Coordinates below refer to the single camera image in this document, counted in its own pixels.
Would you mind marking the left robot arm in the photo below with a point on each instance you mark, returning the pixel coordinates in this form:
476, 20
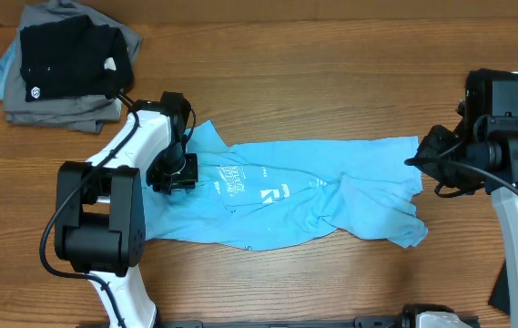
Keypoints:
99, 224

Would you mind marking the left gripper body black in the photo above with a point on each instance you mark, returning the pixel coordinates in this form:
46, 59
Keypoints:
174, 169

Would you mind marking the light blue folded garment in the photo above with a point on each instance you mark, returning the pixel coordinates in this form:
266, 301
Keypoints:
6, 62

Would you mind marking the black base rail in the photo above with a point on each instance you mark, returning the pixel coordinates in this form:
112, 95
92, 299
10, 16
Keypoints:
375, 321

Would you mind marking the grey folded garment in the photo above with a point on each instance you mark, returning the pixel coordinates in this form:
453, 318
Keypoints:
87, 113

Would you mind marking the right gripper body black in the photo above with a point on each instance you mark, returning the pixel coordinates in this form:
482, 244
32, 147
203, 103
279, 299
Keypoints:
434, 152

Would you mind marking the black garment right side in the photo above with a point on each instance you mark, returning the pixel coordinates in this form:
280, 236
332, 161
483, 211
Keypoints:
504, 182

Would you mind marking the light blue t-shirt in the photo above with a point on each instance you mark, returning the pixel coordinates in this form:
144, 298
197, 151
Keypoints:
272, 195

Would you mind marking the black folded shirt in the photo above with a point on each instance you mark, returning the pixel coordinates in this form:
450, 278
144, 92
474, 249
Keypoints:
74, 58

